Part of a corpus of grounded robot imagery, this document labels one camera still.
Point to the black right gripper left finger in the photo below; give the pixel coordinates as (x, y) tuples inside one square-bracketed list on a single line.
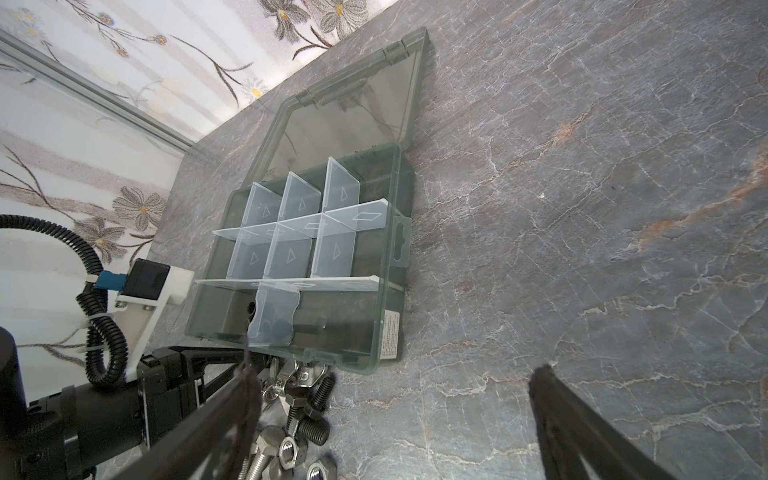
[(215, 439)]

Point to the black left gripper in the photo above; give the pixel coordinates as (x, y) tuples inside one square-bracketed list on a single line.
[(173, 382)]

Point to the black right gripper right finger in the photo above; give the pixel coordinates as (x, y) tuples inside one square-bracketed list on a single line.
[(572, 437)]

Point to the silver hex bolt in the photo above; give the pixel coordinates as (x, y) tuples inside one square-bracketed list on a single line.
[(263, 450)]

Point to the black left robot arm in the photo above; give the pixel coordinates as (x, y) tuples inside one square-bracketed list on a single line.
[(67, 435)]

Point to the silver hex nut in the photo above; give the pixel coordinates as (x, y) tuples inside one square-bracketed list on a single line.
[(324, 468), (292, 452)]

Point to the silver wing nut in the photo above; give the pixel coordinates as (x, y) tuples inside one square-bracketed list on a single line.
[(290, 373)]

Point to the grey plastic organizer box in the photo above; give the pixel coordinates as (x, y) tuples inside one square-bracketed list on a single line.
[(319, 233)]

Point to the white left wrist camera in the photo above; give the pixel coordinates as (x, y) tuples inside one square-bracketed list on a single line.
[(141, 296)]

